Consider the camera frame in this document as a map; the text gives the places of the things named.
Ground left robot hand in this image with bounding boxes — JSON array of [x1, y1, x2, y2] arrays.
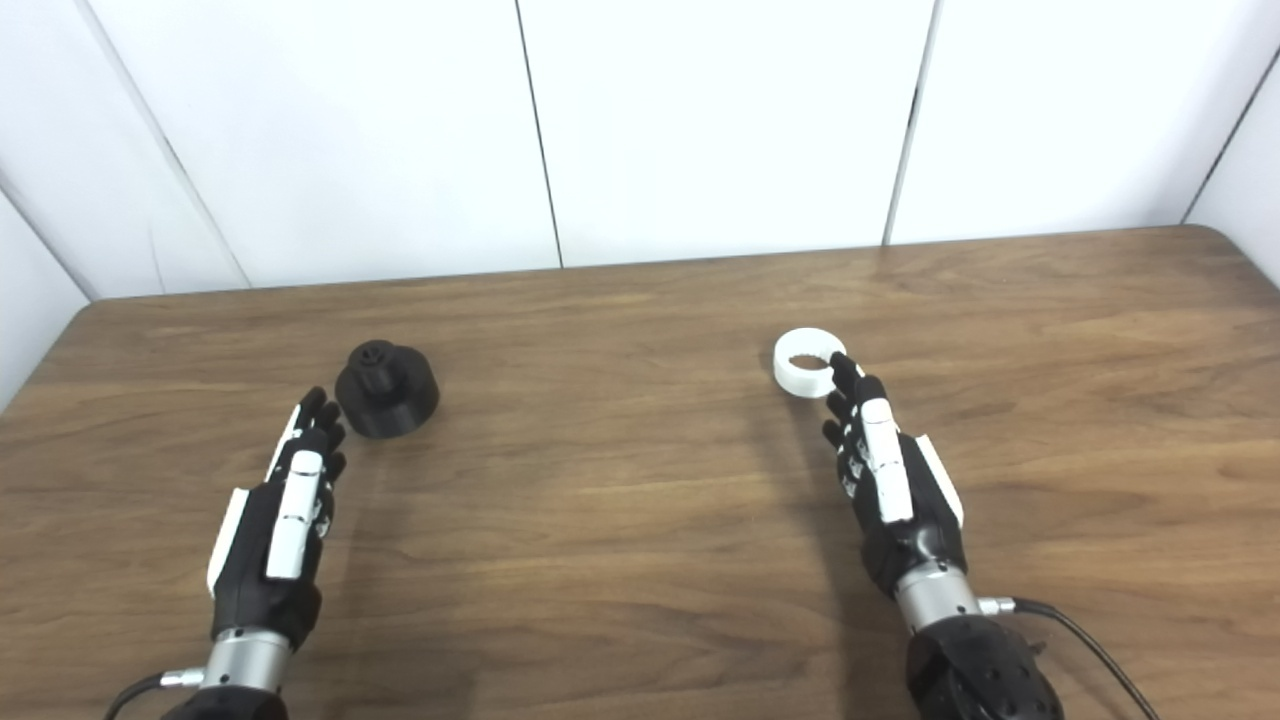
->
[[207, 387, 348, 649]]

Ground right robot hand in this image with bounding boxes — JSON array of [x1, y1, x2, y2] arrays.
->
[[822, 352, 969, 601]]

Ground white ring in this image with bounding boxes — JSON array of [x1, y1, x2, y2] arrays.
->
[[773, 327, 849, 398]]

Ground round black part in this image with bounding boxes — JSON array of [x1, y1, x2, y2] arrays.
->
[[334, 340, 441, 439]]

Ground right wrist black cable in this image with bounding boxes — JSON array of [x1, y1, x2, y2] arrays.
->
[[978, 596, 1161, 720]]

